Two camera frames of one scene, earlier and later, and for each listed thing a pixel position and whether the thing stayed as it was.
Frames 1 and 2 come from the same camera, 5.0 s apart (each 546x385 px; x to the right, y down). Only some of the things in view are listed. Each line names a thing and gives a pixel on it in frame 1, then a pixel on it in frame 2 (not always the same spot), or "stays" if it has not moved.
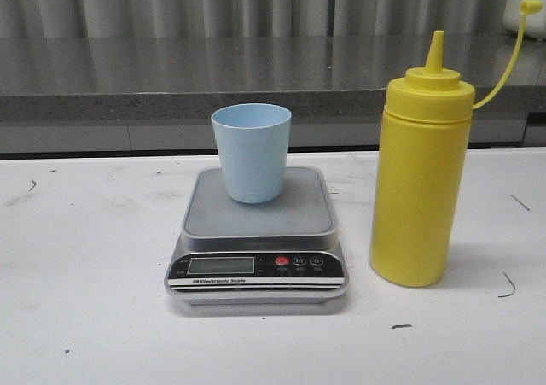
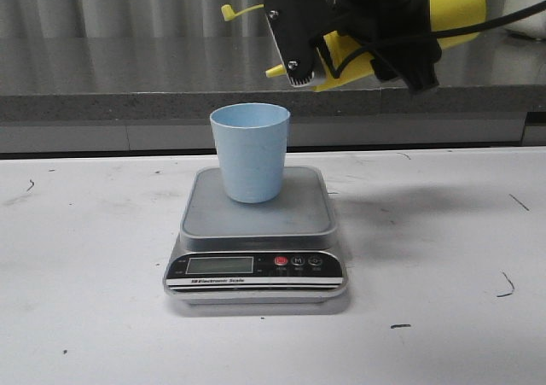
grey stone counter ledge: (317, 79) stays
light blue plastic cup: (252, 141) stays
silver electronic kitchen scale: (284, 252) stays
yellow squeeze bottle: (422, 166) to (452, 1)
